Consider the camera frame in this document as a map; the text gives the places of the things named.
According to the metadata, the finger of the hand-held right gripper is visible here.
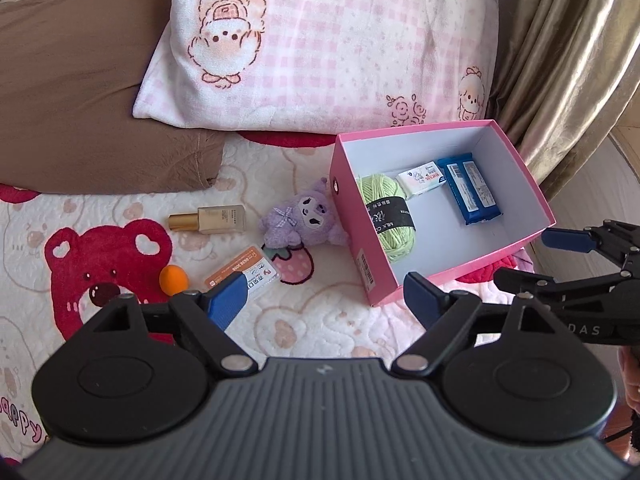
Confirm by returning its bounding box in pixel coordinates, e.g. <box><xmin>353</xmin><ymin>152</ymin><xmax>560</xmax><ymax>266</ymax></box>
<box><xmin>494</xmin><ymin>266</ymin><xmax>640</xmax><ymax>308</ymax></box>
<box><xmin>541</xmin><ymin>219</ymin><xmax>640</xmax><ymax>272</ymax></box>

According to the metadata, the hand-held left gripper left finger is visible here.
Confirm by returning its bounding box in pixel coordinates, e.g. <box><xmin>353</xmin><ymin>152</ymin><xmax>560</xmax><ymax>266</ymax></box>
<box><xmin>87</xmin><ymin>270</ymin><xmax>258</xmax><ymax>376</ymax></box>

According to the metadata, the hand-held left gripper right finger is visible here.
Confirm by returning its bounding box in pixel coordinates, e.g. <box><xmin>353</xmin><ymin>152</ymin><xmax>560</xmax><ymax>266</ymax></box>
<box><xmin>391</xmin><ymin>272</ymin><xmax>566</xmax><ymax>378</ymax></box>

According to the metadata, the clear box with orange label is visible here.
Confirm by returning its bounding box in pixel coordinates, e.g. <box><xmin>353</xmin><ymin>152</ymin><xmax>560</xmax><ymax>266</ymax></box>
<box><xmin>202</xmin><ymin>245</ymin><xmax>278</xmax><ymax>303</ymax></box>

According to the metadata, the orange makeup sponge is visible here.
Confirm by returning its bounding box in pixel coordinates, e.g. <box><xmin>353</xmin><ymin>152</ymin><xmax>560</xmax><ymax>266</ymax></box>
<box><xmin>159</xmin><ymin>265</ymin><xmax>192</xmax><ymax>296</ymax></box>

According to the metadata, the pink cardboard box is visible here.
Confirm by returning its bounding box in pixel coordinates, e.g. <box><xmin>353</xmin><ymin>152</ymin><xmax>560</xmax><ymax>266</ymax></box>
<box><xmin>330</xmin><ymin>119</ymin><xmax>557</xmax><ymax>308</ymax></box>

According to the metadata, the foundation bottle with gold cap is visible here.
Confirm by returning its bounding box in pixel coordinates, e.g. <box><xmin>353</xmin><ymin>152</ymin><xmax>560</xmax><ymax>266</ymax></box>
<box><xmin>167</xmin><ymin>204</ymin><xmax>247</xmax><ymax>236</ymax></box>

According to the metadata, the green yarn ball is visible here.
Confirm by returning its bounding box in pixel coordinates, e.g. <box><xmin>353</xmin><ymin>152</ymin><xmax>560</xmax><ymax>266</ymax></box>
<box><xmin>356</xmin><ymin>172</ymin><xmax>418</xmax><ymax>263</ymax></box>

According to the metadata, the blue wet wipes pack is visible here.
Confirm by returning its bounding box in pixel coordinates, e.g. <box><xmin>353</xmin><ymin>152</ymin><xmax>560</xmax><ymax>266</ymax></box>
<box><xmin>437</xmin><ymin>154</ymin><xmax>502</xmax><ymax>226</ymax></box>

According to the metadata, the white tissue pack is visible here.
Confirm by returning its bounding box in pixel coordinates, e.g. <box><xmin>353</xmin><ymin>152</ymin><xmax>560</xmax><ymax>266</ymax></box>
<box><xmin>397</xmin><ymin>161</ymin><xmax>447</xmax><ymax>198</ymax></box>

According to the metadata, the person's right hand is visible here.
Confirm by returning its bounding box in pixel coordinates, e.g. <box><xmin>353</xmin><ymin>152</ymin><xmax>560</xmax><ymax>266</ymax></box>
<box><xmin>618</xmin><ymin>346</ymin><xmax>640</xmax><ymax>407</ymax></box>

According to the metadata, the white blanket with red bears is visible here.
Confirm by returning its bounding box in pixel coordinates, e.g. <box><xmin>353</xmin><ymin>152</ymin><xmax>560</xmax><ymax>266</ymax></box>
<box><xmin>0</xmin><ymin>130</ymin><xmax>538</xmax><ymax>466</ymax></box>

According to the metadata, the purple plush toy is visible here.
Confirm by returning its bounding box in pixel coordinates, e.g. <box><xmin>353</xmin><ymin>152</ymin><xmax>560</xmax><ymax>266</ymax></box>
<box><xmin>259</xmin><ymin>176</ymin><xmax>348</xmax><ymax>251</ymax></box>

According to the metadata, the beige curtain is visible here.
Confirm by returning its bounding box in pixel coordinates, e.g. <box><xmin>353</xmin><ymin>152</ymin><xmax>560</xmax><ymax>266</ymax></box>
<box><xmin>490</xmin><ymin>0</ymin><xmax>640</xmax><ymax>201</ymax></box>

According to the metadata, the brown pillow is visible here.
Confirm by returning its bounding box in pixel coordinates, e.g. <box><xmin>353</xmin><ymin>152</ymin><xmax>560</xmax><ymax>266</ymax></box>
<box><xmin>0</xmin><ymin>0</ymin><xmax>226</xmax><ymax>196</ymax></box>

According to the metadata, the pink checked pillow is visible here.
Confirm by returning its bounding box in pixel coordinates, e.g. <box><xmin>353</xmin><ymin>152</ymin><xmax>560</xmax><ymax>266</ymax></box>
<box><xmin>132</xmin><ymin>0</ymin><xmax>501</xmax><ymax>136</ymax></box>

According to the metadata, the black cable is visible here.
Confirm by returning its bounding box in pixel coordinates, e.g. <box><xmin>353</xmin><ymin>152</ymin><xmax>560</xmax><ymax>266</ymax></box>
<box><xmin>600</xmin><ymin>407</ymin><xmax>640</xmax><ymax>448</ymax></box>

